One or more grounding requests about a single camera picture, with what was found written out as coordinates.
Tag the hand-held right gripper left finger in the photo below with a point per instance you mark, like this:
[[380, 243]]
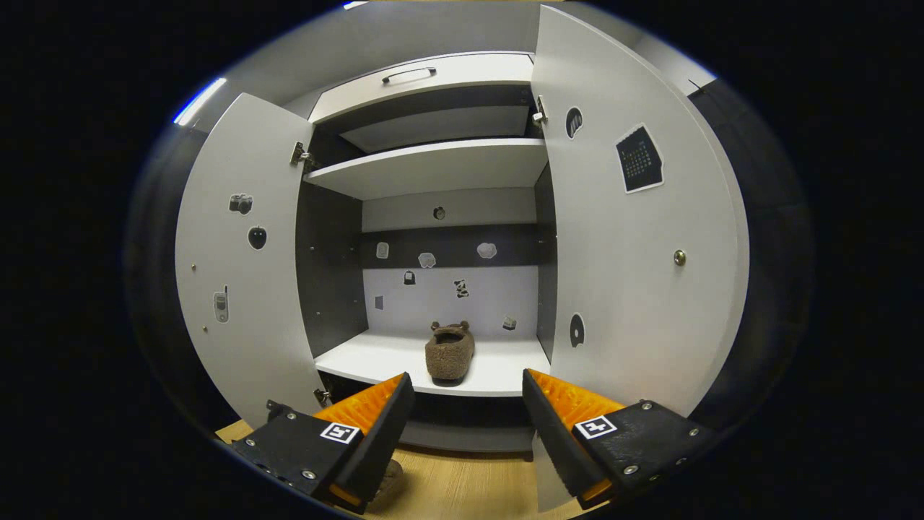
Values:
[[382, 440]]

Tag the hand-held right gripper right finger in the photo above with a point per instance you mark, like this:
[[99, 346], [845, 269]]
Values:
[[556, 440]]

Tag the brown fuzzy shoe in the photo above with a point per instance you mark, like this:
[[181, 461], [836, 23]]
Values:
[[392, 480], [449, 354]]

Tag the white shoe cabinet door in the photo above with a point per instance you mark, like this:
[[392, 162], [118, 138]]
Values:
[[253, 361], [628, 289]]

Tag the metal door hinge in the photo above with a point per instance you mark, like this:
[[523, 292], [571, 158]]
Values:
[[300, 155], [322, 396], [540, 112]]

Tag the white cabinet shelf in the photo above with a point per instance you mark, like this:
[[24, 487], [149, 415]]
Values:
[[433, 167], [440, 128], [498, 365]]

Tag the white cabinet drawer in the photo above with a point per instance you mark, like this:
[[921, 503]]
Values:
[[469, 83]]

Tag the black backdrop cloth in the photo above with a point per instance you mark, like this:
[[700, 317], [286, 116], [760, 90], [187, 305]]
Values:
[[772, 253]]

